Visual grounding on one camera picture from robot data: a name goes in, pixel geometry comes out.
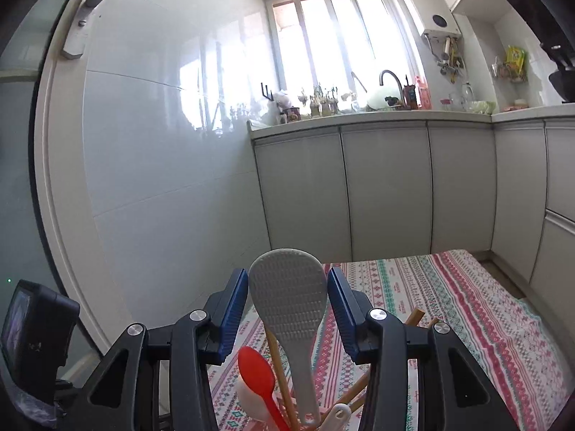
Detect yellow packet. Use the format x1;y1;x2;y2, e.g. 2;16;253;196
505;45;527;82

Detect red plastic spoon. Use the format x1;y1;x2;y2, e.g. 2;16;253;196
237;347;290;431

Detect hanging kitchen tools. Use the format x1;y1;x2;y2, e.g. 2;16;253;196
431;36;465;84

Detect red green patterned tablecloth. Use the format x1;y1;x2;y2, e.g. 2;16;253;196
209;249;575;431

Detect grey kitchen base cabinets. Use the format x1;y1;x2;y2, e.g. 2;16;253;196
252;114;575;297

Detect silver door handle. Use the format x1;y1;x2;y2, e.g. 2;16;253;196
62;0;111;60

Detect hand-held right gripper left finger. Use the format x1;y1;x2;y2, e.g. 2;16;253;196
67;268;250;431

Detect metal kitchen faucet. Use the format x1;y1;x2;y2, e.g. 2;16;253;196
378;69;407;111

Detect black pan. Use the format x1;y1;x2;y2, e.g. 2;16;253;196
539;42;575;104

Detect white rice paddle slot handle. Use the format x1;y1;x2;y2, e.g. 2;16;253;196
318;403;352;431

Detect pink bottle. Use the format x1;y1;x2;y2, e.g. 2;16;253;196
415;75;432;110

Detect white plastic spoon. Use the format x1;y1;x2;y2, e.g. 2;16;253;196
237;377;279;431

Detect white rice paddle oval hole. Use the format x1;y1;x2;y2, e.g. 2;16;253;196
248;248;327;426

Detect white framed glass door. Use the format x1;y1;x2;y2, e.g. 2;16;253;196
0;0;113;369

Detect row of small bottles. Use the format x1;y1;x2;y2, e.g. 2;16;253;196
299;83;355;115

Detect white water heater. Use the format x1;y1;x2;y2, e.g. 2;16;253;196
397;0;463;39

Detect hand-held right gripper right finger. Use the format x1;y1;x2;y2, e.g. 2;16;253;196
326;266;522;431

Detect white kitchen countertop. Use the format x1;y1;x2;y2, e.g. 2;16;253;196
247;103;575;131

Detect kitchen window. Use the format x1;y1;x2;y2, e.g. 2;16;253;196
265;0;420;115

